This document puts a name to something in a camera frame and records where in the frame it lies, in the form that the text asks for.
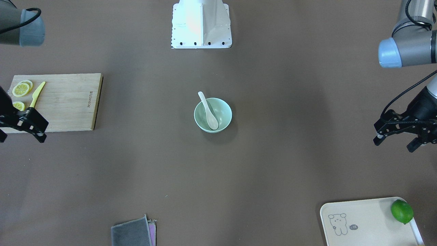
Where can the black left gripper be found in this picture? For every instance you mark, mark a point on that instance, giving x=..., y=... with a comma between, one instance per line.
x=423, y=101

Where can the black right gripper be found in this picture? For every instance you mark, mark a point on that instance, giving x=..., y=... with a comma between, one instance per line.
x=5, y=101

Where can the green bowl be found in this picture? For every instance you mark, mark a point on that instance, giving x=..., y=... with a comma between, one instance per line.
x=221, y=111

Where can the white ceramic spoon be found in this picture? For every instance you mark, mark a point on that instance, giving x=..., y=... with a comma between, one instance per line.
x=210, y=118

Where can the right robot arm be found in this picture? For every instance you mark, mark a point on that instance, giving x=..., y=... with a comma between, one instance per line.
x=23, y=27

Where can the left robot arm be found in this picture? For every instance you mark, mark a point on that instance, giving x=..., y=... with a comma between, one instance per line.
x=413, y=42

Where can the yellow plastic knife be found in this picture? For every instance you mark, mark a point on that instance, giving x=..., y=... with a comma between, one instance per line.
x=36, y=94

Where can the lemon slice behind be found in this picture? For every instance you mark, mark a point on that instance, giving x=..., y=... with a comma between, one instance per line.
x=22, y=88

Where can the bamboo cutting board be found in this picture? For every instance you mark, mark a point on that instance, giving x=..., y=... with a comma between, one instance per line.
x=69, y=102

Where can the lime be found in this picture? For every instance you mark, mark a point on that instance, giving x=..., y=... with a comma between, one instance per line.
x=402, y=211

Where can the beige tray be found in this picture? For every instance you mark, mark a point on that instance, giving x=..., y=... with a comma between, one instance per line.
x=367, y=223

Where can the grey folded cloth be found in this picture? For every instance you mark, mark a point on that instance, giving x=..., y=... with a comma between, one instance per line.
x=138, y=232

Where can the lemon slice near handle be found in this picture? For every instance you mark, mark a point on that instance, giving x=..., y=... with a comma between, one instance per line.
x=20, y=106

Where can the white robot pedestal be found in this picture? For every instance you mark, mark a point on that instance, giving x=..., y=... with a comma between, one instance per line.
x=201, y=24

